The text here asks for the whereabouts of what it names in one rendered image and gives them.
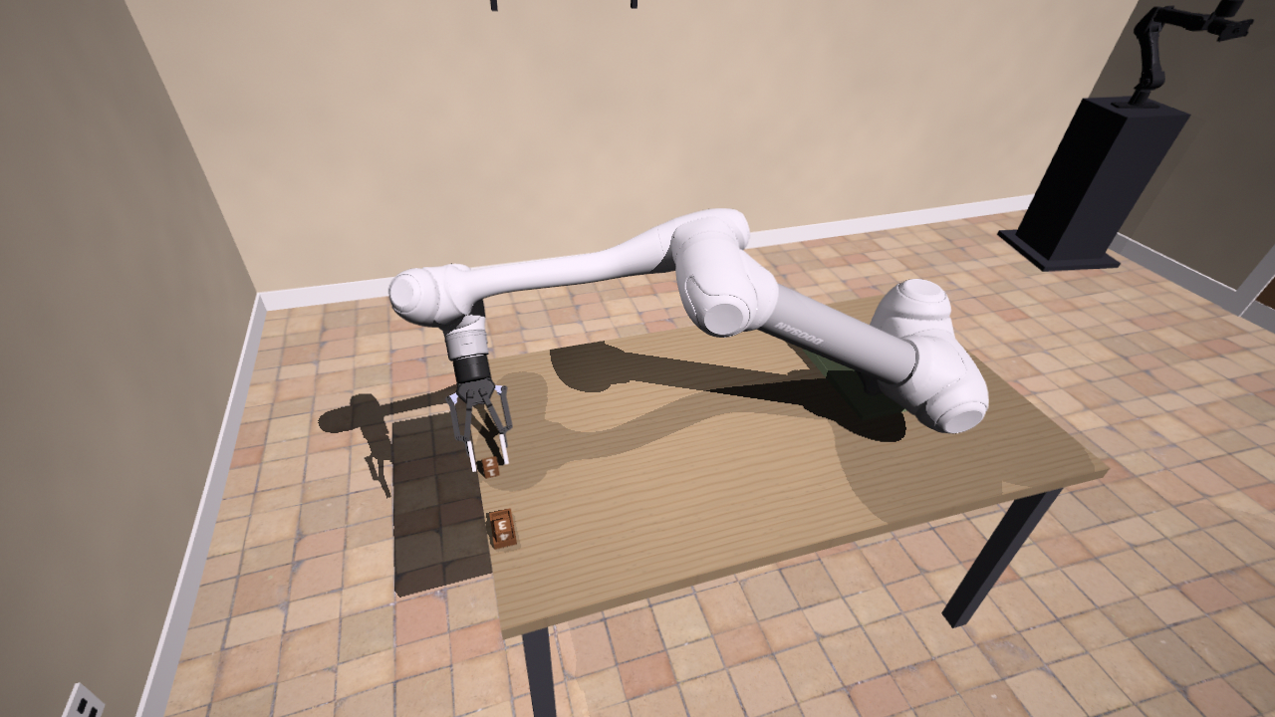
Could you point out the brown wooden tray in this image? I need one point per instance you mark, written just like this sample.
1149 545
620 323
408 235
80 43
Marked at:
498 515

